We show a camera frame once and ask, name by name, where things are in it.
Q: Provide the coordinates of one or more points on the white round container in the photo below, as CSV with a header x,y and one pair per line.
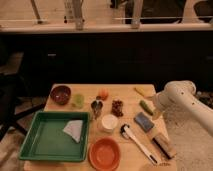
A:
x,y
109,122

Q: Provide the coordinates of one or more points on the orange bowl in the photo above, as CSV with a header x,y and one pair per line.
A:
x,y
104,154

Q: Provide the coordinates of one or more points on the metal cup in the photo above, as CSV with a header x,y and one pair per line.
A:
x,y
96,108

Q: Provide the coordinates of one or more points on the orange carrot toy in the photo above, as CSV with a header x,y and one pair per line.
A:
x,y
103,94

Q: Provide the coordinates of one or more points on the wooden brush block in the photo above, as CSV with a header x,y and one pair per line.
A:
x,y
165,145

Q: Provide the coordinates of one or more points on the green pepper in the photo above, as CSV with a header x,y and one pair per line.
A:
x,y
146,107

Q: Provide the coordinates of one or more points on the white folded cloth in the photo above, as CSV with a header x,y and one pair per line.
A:
x,y
74,128

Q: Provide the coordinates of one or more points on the purple bowl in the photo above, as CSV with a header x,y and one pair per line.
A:
x,y
60,94

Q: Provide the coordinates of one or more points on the yellow corn toy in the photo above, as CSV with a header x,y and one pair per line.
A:
x,y
141,91

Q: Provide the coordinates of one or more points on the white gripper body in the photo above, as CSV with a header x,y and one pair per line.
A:
x,y
157,107

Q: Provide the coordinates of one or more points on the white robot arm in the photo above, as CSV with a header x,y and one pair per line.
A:
x,y
182,93

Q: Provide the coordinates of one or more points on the dark red grapes toy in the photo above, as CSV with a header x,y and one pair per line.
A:
x,y
117,106

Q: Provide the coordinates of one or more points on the blue sponge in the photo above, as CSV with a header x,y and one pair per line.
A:
x,y
144,122

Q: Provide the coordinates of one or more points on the black chair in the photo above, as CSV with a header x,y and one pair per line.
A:
x,y
9,87

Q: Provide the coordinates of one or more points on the green cup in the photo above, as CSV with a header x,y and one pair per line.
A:
x,y
78,100

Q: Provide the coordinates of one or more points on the white handled pizza cutter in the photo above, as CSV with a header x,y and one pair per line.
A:
x,y
127,133

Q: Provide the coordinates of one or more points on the green plastic tray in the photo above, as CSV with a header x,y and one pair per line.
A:
x,y
46,140

